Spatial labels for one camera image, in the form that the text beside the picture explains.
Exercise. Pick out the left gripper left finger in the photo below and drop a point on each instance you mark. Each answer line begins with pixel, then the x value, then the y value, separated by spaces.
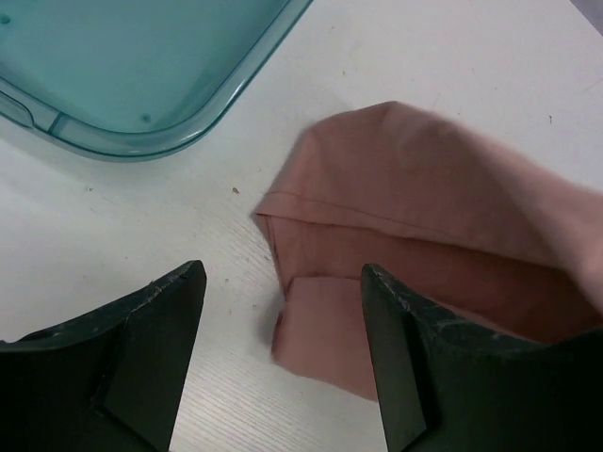
pixel 108 380

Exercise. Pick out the dusty pink t shirt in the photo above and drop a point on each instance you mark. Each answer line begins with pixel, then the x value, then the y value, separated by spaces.
pixel 454 215

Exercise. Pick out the teal plastic tray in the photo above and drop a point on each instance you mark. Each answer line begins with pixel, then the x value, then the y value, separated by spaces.
pixel 133 80

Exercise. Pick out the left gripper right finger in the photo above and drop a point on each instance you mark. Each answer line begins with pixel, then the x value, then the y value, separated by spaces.
pixel 447 383

